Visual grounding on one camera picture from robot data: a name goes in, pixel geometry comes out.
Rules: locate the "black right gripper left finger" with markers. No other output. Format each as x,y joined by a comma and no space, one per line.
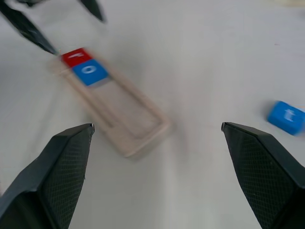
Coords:
47,181

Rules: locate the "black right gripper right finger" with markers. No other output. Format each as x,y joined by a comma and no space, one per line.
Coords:
267,176

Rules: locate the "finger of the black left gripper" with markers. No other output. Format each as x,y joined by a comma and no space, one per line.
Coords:
93,8
26,27

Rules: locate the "blue letter t block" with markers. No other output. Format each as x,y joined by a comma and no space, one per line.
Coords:
277,117

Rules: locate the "red letter r block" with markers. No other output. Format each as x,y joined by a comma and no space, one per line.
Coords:
69,60

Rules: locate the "blue letter o block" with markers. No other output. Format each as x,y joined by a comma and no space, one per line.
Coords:
96,77

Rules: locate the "wooden letter tray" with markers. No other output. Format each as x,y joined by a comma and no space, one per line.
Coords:
133,112

